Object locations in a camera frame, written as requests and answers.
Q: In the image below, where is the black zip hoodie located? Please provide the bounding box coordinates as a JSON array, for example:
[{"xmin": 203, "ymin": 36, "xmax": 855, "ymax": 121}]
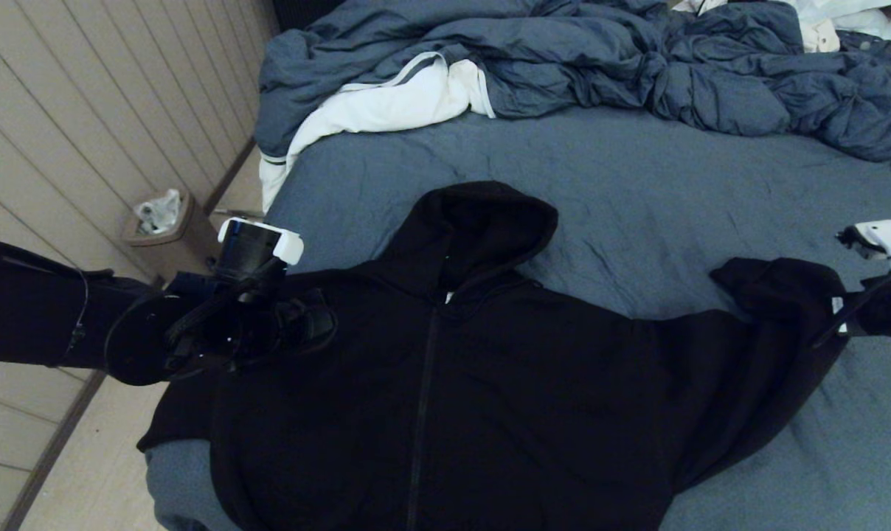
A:
[{"xmin": 136, "ymin": 181, "xmax": 852, "ymax": 531}]

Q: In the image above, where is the beige trash bin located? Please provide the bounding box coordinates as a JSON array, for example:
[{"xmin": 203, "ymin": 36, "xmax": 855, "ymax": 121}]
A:
[{"xmin": 119, "ymin": 188, "xmax": 221, "ymax": 285}]

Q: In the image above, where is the clear plastic bin bag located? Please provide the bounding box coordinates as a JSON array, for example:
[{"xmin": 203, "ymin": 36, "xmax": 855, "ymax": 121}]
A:
[{"xmin": 134, "ymin": 188, "xmax": 182, "ymax": 235}]

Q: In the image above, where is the blue bed sheet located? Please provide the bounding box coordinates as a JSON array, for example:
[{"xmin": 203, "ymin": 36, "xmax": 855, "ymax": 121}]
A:
[{"xmin": 142, "ymin": 107, "xmax": 891, "ymax": 531}]

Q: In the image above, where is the white garment with grey stripe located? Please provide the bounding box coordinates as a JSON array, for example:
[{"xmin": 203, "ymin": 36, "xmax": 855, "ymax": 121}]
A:
[{"xmin": 260, "ymin": 52, "xmax": 496, "ymax": 213}]

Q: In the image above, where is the cream rumpled garment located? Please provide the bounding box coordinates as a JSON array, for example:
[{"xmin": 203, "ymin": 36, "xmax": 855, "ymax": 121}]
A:
[{"xmin": 673, "ymin": 0, "xmax": 841, "ymax": 52}]

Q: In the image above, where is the white pillow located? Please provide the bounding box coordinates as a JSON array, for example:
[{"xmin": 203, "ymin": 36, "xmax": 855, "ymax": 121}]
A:
[{"xmin": 785, "ymin": 0, "xmax": 891, "ymax": 41}]

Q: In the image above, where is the black headboard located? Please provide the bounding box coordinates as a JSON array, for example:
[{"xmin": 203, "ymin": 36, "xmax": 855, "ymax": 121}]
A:
[{"xmin": 272, "ymin": 0, "xmax": 352, "ymax": 34}]

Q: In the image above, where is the rumpled blue duvet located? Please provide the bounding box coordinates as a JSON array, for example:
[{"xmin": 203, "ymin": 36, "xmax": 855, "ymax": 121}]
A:
[{"xmin": 256, "ymin": 0, "xmax": 891, "ymax": 163}]

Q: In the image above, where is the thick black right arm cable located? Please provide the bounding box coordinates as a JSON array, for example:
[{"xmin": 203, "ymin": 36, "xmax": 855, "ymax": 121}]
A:
[{"xmin": 807, "ymin": 265, "xmax": 891, "ymax": 349}]

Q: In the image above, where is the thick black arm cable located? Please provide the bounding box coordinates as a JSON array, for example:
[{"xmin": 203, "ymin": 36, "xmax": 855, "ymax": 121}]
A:
[
  {"xmin": 807, "ymin": 265, "xmax": 891, "ymax": 349},
  {"xmin": 0, "ymin": 235, "xmax": 288, "ymax": 362}
]

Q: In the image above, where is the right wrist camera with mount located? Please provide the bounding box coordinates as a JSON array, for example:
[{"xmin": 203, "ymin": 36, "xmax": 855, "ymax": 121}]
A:
[{"xmin": 835, "ymin": 219, "xmax": 891, "ymax": 274}]

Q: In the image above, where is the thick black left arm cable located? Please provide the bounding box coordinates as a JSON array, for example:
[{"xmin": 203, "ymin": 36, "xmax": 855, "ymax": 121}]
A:
[{"xmin": 0, "ymin": 235, "xmax": 288, "ymax": 362}]

